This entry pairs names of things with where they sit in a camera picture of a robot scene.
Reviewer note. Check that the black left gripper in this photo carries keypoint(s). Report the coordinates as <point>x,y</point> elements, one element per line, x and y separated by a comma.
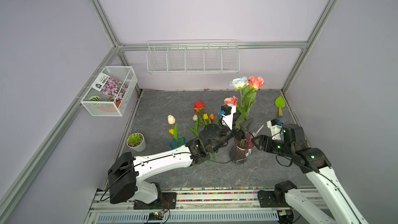
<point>241,132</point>

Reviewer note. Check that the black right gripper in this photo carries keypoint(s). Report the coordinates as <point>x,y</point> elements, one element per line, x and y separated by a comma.
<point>263,138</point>

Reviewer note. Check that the dark red glass vase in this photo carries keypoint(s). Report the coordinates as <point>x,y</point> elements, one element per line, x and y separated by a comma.
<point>242,148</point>

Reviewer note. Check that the orange tulip flower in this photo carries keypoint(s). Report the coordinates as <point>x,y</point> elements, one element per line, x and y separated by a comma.
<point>211,118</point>

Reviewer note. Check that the small pink rose flower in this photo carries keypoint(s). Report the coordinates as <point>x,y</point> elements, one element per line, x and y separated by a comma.
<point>231,100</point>

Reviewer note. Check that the red rose flower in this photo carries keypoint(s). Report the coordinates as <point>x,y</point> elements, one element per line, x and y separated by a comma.
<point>199,109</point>

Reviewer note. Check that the white rose flower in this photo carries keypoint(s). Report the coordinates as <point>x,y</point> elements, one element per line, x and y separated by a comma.
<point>239,84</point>

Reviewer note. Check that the pink rose double bloom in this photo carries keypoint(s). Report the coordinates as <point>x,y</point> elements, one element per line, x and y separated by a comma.
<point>256,82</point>

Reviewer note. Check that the pale pink tulip flower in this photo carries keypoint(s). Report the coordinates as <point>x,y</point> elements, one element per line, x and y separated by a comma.
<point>171,119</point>

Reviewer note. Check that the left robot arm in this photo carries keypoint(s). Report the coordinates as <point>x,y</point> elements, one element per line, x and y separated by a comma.
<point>127,176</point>

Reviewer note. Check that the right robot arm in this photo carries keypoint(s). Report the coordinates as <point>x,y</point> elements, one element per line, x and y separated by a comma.
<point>288,141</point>

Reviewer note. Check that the green leaf garden trowel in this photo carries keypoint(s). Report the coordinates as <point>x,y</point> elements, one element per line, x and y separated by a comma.
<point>280,104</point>

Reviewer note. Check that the white tulip flower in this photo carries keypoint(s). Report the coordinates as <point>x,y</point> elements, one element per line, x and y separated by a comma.
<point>195,129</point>

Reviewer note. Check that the blue glass vase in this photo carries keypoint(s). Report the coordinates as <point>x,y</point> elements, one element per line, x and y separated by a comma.
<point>175,143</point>

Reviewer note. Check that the small potted green plant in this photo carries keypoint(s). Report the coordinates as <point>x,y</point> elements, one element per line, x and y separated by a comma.
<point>136,142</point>

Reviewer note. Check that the flower seed packet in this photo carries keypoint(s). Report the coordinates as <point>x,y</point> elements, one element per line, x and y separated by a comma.
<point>109,86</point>

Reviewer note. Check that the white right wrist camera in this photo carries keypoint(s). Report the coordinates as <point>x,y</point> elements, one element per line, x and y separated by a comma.
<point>275,126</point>

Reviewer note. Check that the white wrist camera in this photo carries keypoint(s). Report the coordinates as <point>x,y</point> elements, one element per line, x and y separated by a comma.
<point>226,115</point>
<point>275,126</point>

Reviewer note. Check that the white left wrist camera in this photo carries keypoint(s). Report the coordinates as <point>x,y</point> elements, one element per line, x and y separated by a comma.
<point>226,115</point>

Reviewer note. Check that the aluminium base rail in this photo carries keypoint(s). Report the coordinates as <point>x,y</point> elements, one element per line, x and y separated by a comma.
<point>222,205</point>

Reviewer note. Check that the white wire wall shelf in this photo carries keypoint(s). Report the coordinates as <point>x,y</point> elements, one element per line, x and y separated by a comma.
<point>200,58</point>

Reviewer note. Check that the white wire side basket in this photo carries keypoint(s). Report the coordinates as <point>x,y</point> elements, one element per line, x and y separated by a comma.
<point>100,105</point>

